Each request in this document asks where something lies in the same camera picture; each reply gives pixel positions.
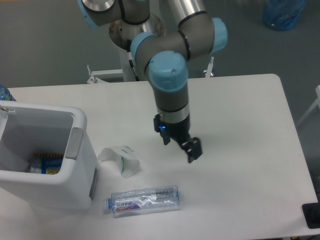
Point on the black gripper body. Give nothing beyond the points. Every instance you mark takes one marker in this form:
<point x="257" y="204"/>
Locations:
<point x="179" y="131"/>

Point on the clear plastic water bottle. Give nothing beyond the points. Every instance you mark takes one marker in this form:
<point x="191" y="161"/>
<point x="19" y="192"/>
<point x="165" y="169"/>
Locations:
<point x="143" y="201"/>

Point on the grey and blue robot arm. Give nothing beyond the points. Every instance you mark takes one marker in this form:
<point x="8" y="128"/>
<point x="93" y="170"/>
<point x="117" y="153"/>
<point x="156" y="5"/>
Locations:
<point x="163" y="59"/>

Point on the white trash can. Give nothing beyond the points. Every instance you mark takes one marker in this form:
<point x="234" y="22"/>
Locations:
<point x="27" y="128"/>

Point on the blue snack packet in bin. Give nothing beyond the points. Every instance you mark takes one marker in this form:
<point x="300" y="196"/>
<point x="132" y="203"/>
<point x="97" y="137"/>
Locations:
<point x="45" y="163"/>

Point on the black device at table corner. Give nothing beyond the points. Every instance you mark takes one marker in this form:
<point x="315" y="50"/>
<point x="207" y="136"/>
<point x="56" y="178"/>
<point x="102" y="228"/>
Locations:
<point x="311" y="213"/>

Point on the blue bottle at left edge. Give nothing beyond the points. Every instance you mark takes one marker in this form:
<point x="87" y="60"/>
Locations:
<point x="5" y="94"/>

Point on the white levelling foot bracket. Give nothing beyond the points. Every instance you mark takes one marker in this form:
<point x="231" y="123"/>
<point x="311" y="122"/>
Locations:
<point x="208" y="72"/>

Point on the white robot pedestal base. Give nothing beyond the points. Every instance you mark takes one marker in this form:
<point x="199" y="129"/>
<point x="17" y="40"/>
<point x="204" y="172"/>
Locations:
<point x="122" y="34"/>

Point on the white frame at right edge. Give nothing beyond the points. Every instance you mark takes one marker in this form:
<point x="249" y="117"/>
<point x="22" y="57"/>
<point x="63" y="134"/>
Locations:
<point x="311" y="111"/>

